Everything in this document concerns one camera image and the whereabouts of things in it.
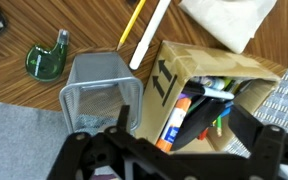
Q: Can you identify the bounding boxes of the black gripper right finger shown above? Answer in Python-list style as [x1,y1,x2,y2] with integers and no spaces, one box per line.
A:
[228,102,288,180]

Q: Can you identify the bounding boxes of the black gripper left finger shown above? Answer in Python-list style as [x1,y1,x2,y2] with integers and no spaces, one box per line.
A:
[46,104,142,180]

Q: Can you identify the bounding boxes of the gray mesh storage bin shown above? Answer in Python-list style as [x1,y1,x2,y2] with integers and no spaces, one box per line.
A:
[58,51,145,135]

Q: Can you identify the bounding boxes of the brown cardboard box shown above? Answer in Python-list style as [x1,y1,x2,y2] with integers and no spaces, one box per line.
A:
[135,39,282,155]

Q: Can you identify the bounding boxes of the small gray plaid pillow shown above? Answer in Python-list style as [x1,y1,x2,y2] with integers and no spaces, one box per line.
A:
[223,36,288,162]

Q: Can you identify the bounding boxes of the green pen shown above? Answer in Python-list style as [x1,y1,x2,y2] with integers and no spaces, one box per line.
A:
[215,114,224,138]

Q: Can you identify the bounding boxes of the blue pen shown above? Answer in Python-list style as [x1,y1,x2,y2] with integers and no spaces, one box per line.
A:
[217,99,235,118]

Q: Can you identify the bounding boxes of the black marker white cap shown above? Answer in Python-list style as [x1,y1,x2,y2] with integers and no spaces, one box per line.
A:
[183,81,235,101]

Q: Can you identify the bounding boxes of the orange capped glue stick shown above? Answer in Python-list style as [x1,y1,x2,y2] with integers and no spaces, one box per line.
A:
[155,96,193,154]

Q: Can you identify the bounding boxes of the green tape dispenser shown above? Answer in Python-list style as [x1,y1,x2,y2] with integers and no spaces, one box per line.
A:
[24,28,70,83]

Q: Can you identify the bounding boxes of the dark wooden side table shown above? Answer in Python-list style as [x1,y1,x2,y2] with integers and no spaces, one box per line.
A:
[0,0,288,113]

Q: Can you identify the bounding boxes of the white marker pen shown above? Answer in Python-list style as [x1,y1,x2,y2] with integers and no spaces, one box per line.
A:
[128,0,173,71]

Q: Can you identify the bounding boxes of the beige paper napkin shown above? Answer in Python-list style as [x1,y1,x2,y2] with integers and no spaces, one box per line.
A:
[177,0,279,55]

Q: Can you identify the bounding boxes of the yellow pencil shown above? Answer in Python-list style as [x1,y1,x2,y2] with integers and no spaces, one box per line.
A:
[115,0,148,52]

